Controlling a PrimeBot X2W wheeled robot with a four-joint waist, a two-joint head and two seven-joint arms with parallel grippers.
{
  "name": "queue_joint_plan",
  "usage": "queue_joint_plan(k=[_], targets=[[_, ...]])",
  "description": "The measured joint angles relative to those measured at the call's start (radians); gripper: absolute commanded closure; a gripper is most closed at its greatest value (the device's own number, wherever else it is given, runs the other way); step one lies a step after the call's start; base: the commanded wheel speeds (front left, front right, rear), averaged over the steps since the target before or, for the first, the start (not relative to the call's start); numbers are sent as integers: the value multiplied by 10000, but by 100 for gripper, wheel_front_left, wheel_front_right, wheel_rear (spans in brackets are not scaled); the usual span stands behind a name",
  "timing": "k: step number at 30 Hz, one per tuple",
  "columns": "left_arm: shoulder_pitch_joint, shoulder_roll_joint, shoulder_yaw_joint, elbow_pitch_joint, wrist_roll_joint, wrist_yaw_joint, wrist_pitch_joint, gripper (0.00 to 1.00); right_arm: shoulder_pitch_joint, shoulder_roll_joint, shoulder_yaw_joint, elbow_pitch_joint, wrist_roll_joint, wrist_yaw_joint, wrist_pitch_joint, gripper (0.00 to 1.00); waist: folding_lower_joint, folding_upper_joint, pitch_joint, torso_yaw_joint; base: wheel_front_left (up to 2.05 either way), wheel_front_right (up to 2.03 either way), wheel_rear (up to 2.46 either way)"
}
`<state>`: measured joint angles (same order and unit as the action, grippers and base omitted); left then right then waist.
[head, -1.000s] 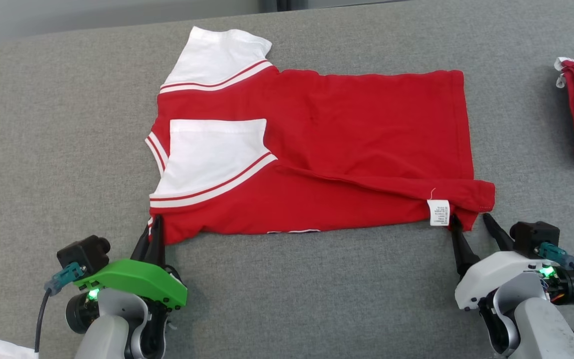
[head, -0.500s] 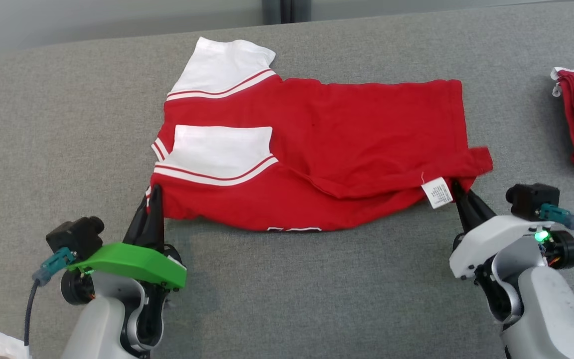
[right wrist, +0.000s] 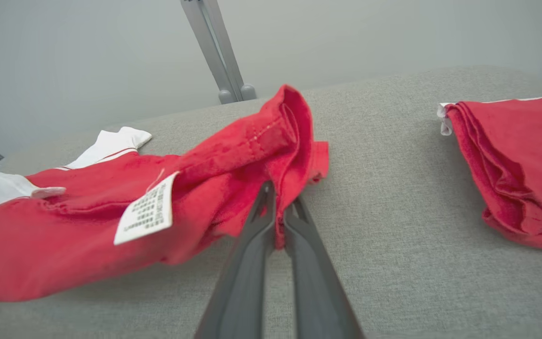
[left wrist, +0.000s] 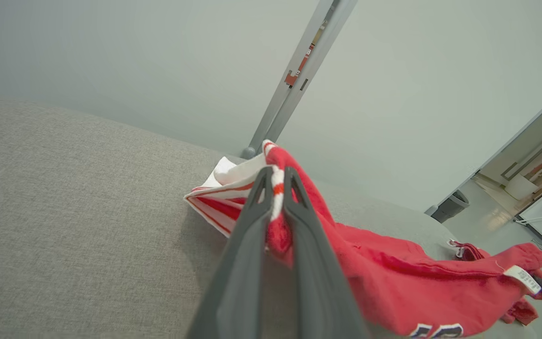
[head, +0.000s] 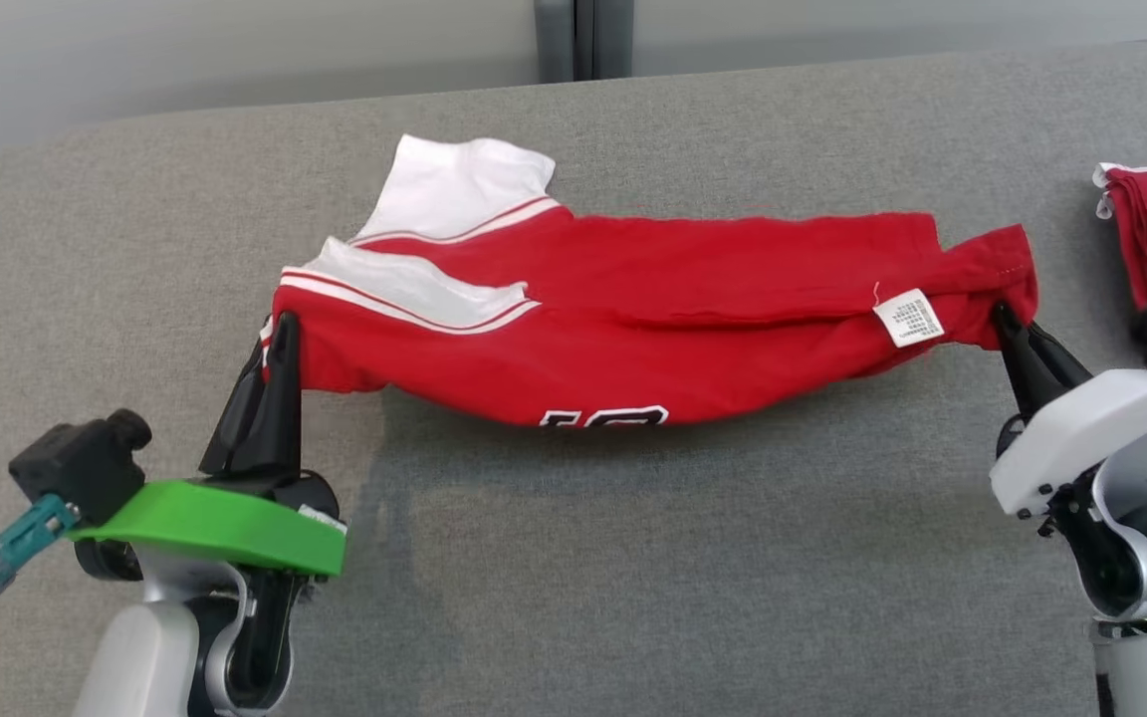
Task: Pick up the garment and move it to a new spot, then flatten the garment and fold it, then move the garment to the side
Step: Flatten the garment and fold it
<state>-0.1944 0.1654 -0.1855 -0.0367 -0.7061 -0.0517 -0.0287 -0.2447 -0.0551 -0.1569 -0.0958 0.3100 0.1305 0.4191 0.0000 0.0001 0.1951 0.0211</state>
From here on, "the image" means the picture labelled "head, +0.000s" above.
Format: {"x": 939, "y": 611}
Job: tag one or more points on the grey fabric sofa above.
{"x": 633, "y": 558}

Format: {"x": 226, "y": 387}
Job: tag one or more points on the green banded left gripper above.
{"x": 215, "y": 523}

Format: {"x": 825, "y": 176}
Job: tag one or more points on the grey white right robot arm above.
{"x": 1141, "y": 518}

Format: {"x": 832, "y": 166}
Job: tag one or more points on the red jersey with white sleeves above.
{"x": 683, "y": 299}

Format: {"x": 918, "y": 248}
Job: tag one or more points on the grey partition frame post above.
{"x": 554, "y": 40}

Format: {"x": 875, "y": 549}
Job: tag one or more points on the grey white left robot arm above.
{"x": 150, "y": 657}

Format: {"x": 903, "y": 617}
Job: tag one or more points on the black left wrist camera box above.
{"x": 76, "y": 463}

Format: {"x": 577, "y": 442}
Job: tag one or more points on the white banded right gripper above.
{"x": 1091, "y": 418}

